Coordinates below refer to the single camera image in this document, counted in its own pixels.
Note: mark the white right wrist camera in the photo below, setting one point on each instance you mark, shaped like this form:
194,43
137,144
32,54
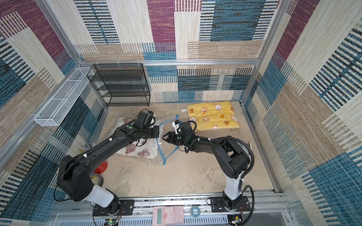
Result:
176,126

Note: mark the black wire shelf rack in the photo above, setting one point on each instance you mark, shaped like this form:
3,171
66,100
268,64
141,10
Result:
120,84

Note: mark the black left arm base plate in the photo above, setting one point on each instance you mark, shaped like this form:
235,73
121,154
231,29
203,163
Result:
116,208

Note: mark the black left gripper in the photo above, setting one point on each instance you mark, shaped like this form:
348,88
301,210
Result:
157,132

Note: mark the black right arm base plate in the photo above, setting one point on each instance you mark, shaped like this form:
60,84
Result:
224,204

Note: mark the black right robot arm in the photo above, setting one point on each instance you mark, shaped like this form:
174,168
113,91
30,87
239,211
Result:
235,157

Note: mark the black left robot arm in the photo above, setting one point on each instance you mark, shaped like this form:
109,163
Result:
74,172

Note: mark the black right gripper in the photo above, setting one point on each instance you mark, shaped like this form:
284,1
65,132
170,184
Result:
170,137

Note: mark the grey tape roll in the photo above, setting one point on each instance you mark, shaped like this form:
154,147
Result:
97,179

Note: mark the red pencil cup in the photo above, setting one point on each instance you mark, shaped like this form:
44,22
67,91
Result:
101,168

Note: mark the clear vacuum bag blue zipper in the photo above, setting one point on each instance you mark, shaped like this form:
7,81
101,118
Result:
165,149

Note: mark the yellow cartoon print blanket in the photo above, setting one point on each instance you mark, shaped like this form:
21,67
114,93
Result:
213,116

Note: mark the white mesh wall basket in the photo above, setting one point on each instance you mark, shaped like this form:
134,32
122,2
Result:
56,109

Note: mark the white bear print blanket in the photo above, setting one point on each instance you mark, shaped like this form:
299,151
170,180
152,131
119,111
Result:
144,150

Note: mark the pink calculator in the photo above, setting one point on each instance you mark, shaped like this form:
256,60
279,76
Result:
167,215

